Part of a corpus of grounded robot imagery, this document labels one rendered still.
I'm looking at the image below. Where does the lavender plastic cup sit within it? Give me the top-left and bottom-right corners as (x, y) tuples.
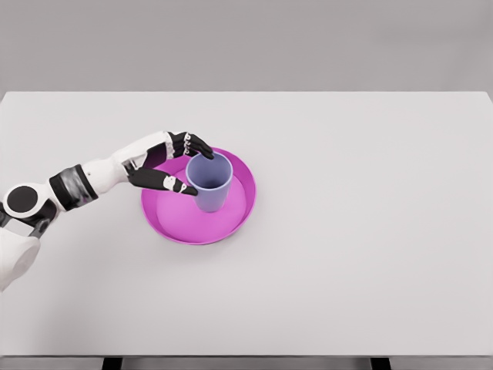
(185, 151), (233, 214)

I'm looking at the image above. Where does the magenta round plate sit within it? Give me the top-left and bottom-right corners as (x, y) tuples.
(140, 146), (257, 246)

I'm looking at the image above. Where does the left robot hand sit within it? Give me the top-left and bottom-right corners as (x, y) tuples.
(121, 131), (216, 197)

